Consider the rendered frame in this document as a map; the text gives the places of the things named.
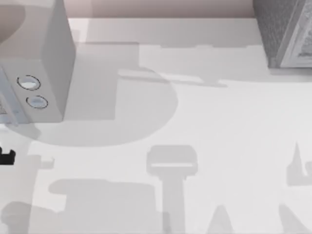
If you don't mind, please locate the pale microwave oven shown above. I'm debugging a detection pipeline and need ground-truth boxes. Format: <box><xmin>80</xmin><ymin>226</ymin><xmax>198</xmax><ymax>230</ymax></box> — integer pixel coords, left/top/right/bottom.
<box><xmin>0</xmin><ymin>0</ymin><xmax>77</xmax><ymax>125</ymax></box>

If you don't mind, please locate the round microwave knob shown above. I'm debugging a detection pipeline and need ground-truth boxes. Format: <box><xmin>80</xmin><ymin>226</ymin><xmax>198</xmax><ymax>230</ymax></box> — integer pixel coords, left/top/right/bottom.
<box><xmin>25</xmin><ymin>95</ymin><xmax>49</xmax><ymax>110</ymax></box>
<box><xmin>17</xmin><ymin>75</ymin><xmax>41</xmax><ymax>91</ymax></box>

